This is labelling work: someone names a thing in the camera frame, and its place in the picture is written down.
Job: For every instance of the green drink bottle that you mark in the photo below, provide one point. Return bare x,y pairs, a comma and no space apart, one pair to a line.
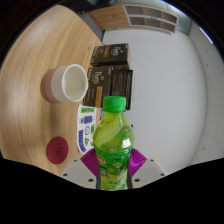
113,150

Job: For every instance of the black glossy box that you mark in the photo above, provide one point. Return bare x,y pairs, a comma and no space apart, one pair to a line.
122,88

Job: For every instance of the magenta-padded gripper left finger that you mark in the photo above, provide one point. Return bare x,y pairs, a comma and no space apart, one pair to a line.
77,173

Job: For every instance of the flat round red coaster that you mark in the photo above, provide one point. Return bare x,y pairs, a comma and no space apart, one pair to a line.
57,150

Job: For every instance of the white and pink cup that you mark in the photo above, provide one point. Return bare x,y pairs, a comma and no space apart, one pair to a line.
63,83

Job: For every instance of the ceiling light panel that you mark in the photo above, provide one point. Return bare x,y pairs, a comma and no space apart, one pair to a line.
206,35

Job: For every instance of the white printed leaflet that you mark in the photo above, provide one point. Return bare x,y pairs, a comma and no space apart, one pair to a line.
86,128

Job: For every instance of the wooden shelf cabinet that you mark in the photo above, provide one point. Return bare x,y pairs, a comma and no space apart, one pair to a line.
140,18

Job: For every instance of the dark brown carton box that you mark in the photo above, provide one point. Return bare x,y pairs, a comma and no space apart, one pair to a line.
110,55
98,86

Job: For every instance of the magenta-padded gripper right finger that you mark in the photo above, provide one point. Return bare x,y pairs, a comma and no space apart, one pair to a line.
148,171

